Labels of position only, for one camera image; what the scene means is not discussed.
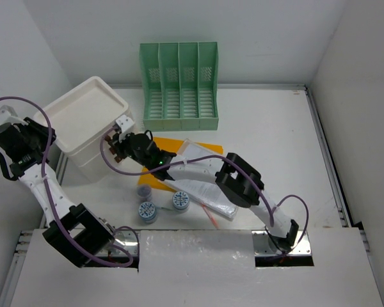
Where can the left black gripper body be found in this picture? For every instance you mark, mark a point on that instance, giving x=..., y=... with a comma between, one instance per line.
x=35, y=135

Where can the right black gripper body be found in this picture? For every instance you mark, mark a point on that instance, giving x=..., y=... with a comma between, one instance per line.
x=125, y=147

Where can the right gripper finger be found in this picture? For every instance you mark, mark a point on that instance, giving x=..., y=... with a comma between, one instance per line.
x=118, y=158
x=109, y=140

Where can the white plastic drawer unit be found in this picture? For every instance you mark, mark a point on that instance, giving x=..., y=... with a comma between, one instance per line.
x=81, y=117

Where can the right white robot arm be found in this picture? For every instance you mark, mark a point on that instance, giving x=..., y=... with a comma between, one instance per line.
x=238, y=181

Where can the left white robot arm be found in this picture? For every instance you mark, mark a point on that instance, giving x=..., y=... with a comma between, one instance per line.
x=73, y=230

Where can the orange paper folder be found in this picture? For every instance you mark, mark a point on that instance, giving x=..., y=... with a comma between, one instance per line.
x=150, y=180

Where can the dark-lidded ink jar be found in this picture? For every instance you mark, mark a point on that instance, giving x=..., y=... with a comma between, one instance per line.
x=144, y=192

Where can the green-tipped white pen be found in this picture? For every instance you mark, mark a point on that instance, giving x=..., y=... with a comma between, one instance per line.
x=164, y=208

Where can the green four-slot file organizer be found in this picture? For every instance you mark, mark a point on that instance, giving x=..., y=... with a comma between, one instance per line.
x=180, y=82

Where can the clear mesh document pouch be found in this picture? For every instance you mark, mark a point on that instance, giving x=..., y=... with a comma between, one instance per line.
x=202, y=192

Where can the orange-tipped clear pen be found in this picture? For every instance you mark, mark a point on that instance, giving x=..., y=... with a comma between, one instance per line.
x=210, y=216

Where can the white front shelf board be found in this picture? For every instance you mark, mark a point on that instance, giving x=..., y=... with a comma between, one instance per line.
x=203, y=268

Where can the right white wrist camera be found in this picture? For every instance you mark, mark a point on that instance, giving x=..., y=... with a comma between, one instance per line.
x=125, y=124

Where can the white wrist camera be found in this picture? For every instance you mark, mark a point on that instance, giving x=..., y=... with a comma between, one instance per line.
x=4, y=112
x=125, y=124

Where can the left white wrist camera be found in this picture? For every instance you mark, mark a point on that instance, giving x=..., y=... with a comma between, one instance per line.
x=4, y=112

